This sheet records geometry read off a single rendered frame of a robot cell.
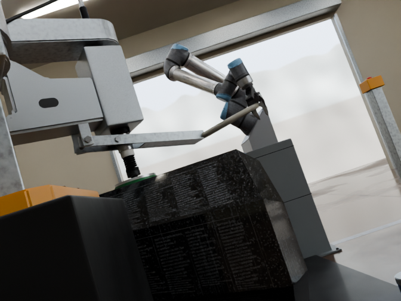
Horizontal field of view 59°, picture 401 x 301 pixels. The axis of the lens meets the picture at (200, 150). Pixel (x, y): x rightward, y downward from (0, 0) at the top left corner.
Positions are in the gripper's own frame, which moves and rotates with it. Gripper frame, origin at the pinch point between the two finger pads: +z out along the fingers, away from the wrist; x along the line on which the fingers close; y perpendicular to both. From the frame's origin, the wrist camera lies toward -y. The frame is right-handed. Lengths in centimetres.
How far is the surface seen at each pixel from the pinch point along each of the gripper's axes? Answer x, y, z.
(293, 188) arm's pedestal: 18, 44, 56
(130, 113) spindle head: 43, -56, -33
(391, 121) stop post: -59, 86, 49
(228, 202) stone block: 6, -83, 23
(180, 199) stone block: 25, -82, 13
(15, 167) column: 21, -145, -18
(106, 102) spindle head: 47, -64, -42
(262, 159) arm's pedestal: 27, 43, 28
